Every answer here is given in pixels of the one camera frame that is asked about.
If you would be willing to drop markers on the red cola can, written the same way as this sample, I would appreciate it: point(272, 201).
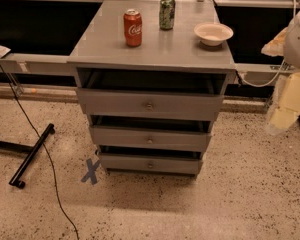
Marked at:
point(133, 27)

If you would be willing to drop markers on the grey drawer cabinet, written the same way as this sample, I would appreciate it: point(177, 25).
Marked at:
point(104, 41)

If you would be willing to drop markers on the grey top drawer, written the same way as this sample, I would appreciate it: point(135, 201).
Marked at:
point(149, 94)

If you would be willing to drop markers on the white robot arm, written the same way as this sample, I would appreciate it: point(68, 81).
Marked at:
point(291, 48)

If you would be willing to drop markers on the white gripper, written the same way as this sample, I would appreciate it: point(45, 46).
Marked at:
point(298, 42)

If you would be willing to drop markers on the grey bottom drawer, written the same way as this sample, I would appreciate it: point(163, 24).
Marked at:
point(150, 160)

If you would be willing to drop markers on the white bowl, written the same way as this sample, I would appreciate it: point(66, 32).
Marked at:
point(213, 34)

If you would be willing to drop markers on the green soda can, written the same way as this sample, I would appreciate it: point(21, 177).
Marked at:
point(166, 14)

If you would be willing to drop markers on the grey drawer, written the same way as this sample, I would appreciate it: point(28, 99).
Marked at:
point(150, 160)
point(149, 94)
point(150, 133)

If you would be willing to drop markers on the grey middle drawer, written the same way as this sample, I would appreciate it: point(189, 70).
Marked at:
point(150, 133)

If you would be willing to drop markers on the blue tape cross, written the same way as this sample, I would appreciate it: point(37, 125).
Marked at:
point(91, 171)

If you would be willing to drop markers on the grey metal rail frame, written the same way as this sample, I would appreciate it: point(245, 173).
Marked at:
point(42, 34)

